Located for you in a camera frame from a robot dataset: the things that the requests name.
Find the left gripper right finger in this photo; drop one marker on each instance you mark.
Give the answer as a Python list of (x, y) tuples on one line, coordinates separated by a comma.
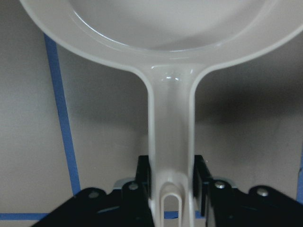
[(201, 180)]

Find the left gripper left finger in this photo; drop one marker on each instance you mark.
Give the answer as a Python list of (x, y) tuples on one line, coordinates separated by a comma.
[(143, 178)]

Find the beige plastic dustpan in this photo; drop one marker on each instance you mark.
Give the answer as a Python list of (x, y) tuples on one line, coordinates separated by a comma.
[(171, 45)]

